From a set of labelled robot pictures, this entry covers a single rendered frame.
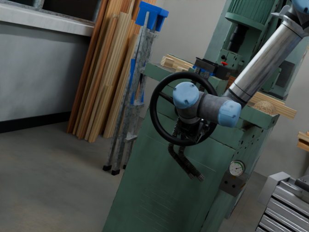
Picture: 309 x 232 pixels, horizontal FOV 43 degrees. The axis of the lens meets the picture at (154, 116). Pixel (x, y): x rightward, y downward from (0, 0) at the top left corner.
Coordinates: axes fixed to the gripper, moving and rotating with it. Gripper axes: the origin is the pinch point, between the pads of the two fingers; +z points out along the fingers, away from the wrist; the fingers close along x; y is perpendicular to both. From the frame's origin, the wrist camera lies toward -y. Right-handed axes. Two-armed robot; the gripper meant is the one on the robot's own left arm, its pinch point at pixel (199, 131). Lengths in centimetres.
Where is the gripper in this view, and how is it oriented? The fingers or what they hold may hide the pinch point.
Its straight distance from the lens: 143.7
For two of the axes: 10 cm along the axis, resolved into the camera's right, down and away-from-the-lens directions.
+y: -5.1, 8.2, -2.6
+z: 2.0, 4.0, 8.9
